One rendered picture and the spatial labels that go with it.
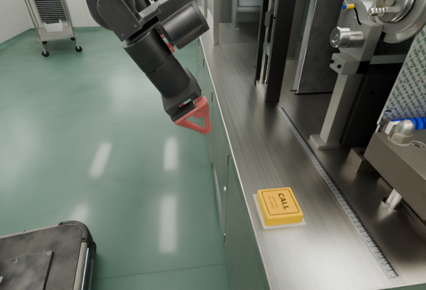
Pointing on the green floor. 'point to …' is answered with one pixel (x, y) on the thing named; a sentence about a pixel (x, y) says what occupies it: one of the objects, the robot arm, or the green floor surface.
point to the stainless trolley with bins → (47, 34)
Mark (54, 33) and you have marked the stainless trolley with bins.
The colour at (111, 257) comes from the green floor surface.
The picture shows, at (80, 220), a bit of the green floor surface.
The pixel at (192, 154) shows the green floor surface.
